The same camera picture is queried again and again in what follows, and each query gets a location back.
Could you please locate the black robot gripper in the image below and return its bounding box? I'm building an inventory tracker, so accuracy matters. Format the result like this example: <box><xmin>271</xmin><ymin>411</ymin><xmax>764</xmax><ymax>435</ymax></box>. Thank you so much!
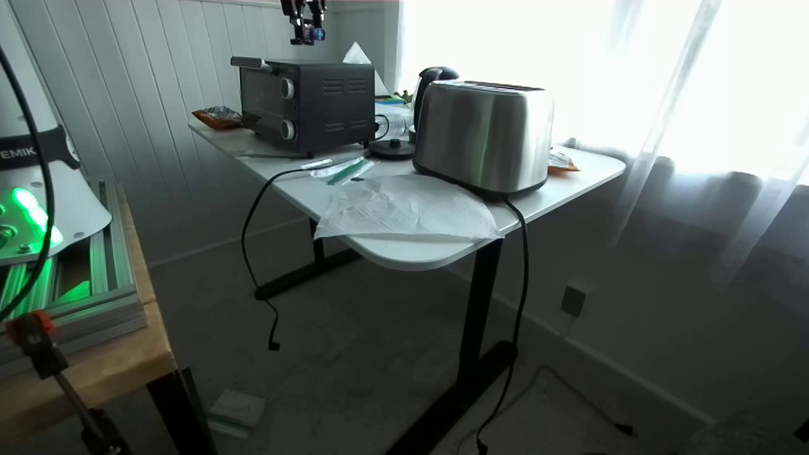
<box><xmin>281</xmin><ymin>0</ymin><xmax>326</xmax><ymax>27</ymax></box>

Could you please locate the green lit metal robot base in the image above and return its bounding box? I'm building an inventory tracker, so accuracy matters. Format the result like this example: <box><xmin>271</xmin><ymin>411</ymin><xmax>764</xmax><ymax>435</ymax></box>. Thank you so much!
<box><xmin>0</xmin><ymin>161</ymin><xmax>147</xmax><ymax>352</ymax></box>

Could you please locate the black toaster oven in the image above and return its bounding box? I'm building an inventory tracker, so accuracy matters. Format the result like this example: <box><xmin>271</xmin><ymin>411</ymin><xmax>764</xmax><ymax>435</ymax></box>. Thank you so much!
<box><xmin>231</xmin><ymin>56</ymin><xmax>374</xmax><ymax>153</ymax></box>

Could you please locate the brown tray on table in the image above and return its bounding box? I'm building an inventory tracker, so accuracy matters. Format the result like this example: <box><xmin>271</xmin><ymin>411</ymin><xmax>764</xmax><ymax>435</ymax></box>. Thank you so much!
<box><xmin>193</xmin><ymin>105</ymin><xmax>243</xmax><ymax>131</ymax></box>

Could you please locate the black electric kettle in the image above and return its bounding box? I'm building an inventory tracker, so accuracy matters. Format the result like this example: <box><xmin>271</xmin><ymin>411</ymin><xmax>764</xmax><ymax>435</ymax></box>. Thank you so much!
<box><xmin>368</xmin><ymin>65</ymin><xmax>458</xmax><ymax>159</ymax></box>

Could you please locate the green straw in plastic wrapper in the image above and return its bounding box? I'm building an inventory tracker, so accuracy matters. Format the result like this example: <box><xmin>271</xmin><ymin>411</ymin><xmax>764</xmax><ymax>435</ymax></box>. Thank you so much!
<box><xmin>312</xmin><ymin>156</ymin><xmax>374</xmax><ymax>184</ymax></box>

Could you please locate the white paper napkin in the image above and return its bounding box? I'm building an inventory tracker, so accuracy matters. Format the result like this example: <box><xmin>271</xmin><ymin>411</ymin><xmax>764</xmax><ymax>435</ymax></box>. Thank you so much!
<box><xmin>317</xmin><ymin>175</ymin><xmax>500</xmax><ymax>242</ymax></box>

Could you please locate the silver metal toaster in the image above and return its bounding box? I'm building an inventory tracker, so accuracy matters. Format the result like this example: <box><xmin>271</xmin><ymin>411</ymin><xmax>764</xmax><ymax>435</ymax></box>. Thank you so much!
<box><xmin>413</xmin><ymin>81</ymin><xmax>553</xmax><ymax>196</ymax></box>

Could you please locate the wooden workbench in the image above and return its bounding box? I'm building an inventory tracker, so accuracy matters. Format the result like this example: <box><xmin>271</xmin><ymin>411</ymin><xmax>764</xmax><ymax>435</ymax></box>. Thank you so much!
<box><xmin>0</xmin><ymin>189</ymin><xmax>188</xmax><ymax>447</ymax></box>

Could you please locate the white sheer curtain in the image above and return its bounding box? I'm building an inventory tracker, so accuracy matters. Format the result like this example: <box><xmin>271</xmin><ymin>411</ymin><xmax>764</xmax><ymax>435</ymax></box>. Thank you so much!
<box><xmin>577</xmin><ymin>0</ymin><xmax>809</xmax><ymax>282</ymax></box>

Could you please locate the red black clamp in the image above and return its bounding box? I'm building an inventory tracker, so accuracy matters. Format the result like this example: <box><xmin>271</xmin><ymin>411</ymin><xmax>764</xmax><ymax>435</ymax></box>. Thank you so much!
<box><xmin>4</xmin><ymin>310</ymin><xmax>131</xmax><ymax>455</ymax></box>

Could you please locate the black power cable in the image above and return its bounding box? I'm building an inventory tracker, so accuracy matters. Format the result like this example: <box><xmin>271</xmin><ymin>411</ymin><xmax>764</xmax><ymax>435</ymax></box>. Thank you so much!
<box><xmin>238</xmin><ymin>164</ymin><xmax>317</xmax><ymax>353</ymax></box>

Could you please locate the toaster power cord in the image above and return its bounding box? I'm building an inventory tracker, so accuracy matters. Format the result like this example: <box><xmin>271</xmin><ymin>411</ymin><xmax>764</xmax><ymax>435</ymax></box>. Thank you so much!
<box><xmin>473</xmin><ymin>194</ymin><xmax>534</xmax><ymax>455</ymax></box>

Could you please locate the black table leg frame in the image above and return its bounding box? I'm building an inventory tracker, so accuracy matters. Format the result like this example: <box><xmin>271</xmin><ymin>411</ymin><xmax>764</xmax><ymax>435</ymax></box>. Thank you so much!
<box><xmin>255</xmin><ymin>239</ymin><xmax>518</xmax><ymax>455</ymax></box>

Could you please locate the wall power outlet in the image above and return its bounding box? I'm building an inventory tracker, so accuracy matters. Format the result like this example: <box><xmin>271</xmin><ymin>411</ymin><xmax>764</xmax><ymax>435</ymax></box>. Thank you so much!
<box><xmin>562</xmin><ymin>286</ymin><xmax>587</xmax><ymax>319</ymax></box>

